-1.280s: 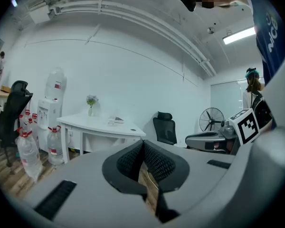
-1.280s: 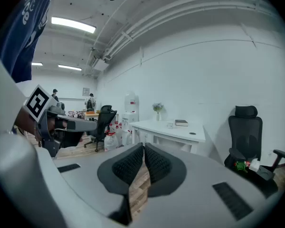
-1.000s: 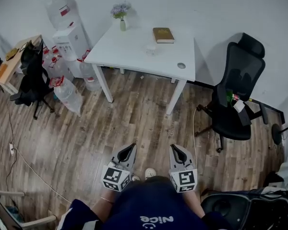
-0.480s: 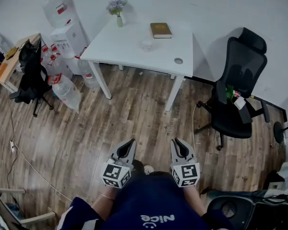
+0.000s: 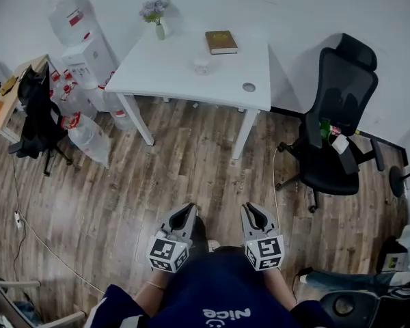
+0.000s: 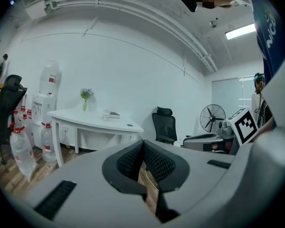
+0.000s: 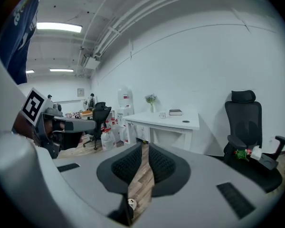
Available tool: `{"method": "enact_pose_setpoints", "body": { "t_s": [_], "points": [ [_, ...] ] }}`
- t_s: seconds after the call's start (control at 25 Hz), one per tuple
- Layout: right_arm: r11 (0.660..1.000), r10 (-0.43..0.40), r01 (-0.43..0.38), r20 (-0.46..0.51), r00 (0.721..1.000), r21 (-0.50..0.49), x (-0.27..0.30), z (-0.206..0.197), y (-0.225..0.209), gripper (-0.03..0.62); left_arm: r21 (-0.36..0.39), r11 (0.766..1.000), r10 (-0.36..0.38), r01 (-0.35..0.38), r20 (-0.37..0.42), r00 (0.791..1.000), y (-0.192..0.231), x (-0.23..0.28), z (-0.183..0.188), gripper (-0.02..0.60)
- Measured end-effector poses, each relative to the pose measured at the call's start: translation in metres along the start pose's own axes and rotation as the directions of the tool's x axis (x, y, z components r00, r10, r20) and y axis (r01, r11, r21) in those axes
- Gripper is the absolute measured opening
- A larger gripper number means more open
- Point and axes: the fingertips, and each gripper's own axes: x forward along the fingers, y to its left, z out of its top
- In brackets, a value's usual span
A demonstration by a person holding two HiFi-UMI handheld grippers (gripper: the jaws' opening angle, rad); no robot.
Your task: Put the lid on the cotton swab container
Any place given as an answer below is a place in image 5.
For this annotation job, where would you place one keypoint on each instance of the white small box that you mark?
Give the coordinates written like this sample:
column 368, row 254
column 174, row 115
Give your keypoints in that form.
column 340, row 144

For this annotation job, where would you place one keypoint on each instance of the light wooden desk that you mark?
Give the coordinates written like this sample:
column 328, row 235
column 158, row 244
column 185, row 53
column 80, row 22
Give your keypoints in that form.
column 10, row 115

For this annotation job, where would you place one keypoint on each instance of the black chair with dark clothes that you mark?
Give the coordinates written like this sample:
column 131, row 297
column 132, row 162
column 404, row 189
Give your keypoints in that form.
column 37, row 115

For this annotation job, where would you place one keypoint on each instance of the black round stand base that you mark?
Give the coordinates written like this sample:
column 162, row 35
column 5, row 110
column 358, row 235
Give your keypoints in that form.
column 396, row 181

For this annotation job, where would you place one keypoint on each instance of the clear water jug red label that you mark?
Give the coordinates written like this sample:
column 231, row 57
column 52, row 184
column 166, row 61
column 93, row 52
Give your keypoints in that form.
column 120, row 113
column 70, row 15
column 73, row 96
column 89, row 138

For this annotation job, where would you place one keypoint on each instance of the person's left forearm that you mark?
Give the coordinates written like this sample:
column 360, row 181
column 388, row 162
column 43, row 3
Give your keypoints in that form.
column 150, row 294

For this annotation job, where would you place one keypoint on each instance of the white vase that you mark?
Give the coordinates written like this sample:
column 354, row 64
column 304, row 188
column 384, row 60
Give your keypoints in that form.
column 160, row 31

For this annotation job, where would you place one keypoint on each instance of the black box yellow label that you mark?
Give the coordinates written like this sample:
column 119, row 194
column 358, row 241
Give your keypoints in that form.
column 394, row 260

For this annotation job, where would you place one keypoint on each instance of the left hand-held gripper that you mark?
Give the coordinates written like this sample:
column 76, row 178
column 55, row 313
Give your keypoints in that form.
column 165, row 251

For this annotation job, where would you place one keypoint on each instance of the grey round table grommet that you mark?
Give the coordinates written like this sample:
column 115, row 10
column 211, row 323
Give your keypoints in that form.
column 248, row 87

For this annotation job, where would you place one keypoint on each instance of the wooden frame chair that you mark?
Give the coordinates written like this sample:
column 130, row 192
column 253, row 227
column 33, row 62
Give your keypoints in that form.
column 10, row 306

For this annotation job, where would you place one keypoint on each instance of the white table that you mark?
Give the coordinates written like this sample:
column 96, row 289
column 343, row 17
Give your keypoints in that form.
column 177, row 67

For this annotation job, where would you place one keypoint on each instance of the brown hardcover book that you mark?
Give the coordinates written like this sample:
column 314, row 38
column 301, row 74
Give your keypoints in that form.
column 221, row 41

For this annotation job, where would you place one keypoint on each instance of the person's black trouser leg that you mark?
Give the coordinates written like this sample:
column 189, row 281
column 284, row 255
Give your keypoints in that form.
column 200, row 234

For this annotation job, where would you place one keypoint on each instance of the black round stool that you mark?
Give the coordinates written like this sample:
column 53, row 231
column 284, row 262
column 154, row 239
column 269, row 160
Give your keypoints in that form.
column 345, row 304

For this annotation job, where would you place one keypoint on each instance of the white water dispenser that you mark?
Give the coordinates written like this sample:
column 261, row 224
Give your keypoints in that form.
column 89, row 63

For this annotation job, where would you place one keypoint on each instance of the black mesh office chair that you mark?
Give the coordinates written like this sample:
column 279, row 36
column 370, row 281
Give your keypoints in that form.
column 338, row 115

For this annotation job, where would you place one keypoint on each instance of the person's dark blue shirt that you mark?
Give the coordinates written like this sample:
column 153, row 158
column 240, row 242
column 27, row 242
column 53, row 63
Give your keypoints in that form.
column 222, row 285

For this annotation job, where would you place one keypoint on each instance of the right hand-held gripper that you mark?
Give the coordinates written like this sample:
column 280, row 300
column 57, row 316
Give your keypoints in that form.
column 264, row 251

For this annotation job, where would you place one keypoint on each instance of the green bottle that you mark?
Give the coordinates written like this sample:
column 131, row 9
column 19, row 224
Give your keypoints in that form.
column 325, row 128

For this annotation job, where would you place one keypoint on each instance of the yellow object on desk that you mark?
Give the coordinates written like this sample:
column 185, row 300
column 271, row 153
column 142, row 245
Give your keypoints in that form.
column 9, row 84

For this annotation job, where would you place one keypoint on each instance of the person's right forearm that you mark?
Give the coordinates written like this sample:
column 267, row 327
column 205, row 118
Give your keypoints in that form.
column 278, row 287

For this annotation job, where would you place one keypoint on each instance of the white power strip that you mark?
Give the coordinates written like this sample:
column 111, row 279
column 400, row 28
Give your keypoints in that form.
column 18, row 220

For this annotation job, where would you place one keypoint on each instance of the purple flower bunch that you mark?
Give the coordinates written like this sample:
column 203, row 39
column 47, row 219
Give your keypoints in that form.
column 154, row 9

